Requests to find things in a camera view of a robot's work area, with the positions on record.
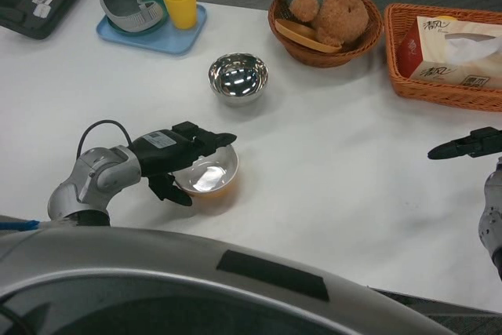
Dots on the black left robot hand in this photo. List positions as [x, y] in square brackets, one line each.
[164, 150]

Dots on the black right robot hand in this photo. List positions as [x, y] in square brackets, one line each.
[470, 146]

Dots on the translucent plastic bowl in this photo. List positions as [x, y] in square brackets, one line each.
[212, 174]

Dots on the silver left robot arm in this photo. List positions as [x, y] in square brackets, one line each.
[102, 174]

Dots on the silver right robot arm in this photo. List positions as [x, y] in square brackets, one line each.
[492, 213]

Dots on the shiny steel bowl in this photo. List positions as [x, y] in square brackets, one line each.
[238, 78]

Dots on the rectangular wicker basket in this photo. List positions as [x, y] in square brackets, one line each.
[431, 93]

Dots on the tissue box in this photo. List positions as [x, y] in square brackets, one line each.
[427, 56]

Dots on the light blue tray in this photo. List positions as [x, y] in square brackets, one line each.
[164, 41]

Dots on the silver robot chest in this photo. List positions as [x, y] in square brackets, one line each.
[117, 264]

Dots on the yellow plastic cup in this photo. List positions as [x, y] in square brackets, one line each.
[179, 5]

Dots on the round wicker basket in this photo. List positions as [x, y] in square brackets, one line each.
[368, 37]

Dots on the grey shoe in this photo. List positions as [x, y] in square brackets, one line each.
[119, 7]

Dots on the orange wooden plate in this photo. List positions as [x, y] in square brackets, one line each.
[298, 33]

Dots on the brown teddy bear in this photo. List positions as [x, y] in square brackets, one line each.
[341, 5]

